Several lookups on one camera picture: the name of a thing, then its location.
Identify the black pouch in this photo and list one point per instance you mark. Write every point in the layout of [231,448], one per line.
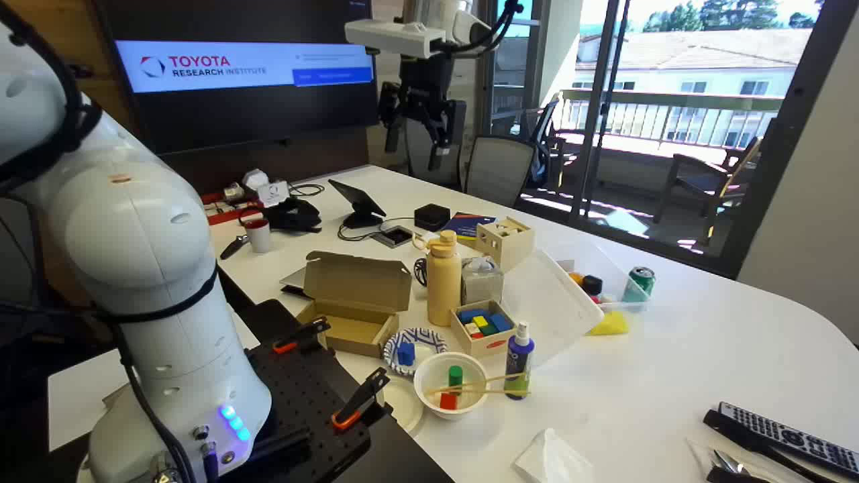
[292,216]

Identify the cream plastic bottle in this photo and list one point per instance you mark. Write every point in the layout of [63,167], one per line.
[443,283]

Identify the black clamp with orange grip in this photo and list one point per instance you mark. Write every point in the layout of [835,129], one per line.
[299,336]
[361,400]

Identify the black marker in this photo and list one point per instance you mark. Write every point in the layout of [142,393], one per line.
[233,249]

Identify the wooden tray of coloured blocks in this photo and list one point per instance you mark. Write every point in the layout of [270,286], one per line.
[483,322]

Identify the yellow sponge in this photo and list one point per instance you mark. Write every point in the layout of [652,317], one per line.
[611,322]

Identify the blue flat book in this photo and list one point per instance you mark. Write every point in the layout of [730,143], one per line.
[470,223]

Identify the small white plate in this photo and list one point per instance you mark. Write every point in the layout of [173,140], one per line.
[404,406]

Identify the balcony railing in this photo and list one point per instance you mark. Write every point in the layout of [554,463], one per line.
[672,110]

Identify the green block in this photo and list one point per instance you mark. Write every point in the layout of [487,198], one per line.
[454,376]

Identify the light wooden box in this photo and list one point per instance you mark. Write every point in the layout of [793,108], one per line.
[505,243]

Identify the grey mesh office chair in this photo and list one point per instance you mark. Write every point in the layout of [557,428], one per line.
[501,169]

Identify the dark smartphone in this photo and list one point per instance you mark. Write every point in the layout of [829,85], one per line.
[393,236]

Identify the small bottle with blue collar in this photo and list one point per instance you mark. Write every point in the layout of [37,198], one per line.
[519,367]

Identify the black white patterned strip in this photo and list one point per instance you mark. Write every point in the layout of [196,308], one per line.
[786,438]

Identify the open brown cardboard box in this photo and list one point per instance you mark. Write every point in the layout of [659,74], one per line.
[354,298]

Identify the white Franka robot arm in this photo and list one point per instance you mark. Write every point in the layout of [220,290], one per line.
[134,232]

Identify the translucent plastic bin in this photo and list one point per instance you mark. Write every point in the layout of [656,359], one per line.
[552,298]

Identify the thin wooden stick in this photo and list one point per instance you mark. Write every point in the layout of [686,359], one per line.
[483,384]

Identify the red block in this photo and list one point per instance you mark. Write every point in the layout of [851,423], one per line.
[448,400]

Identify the white folded napkin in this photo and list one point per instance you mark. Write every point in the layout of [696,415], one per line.
[554,458]

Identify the green drink can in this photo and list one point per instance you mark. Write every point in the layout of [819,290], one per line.
[639,286]

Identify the brown outdoor chair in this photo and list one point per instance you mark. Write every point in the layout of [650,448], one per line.
[706,184]

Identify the white cup with red band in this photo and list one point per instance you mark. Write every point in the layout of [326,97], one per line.
[258,234]

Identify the black cube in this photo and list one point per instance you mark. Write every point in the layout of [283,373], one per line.
[592,286]

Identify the small orange block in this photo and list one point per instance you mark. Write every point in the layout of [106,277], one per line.
[574,277]

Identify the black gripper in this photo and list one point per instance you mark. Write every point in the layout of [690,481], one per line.
[420,89]

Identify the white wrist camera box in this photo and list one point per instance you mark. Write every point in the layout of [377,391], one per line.
[393,39]

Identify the small black box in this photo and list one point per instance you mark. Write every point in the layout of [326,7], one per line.
[432,216]

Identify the blue patterned plate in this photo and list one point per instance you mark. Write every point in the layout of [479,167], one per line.
[431,340]

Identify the black tablet stand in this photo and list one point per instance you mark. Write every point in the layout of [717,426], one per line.
[358,206]

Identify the white bowl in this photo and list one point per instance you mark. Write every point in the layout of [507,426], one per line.
[451,399]

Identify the dark office chair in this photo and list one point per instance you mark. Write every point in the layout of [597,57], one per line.
[420,156]

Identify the red flat box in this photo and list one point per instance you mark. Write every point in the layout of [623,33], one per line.
[228,208]

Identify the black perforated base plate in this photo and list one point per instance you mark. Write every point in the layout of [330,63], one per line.
[303,393]

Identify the white crumpled cloth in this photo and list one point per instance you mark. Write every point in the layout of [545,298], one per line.
[270,188]

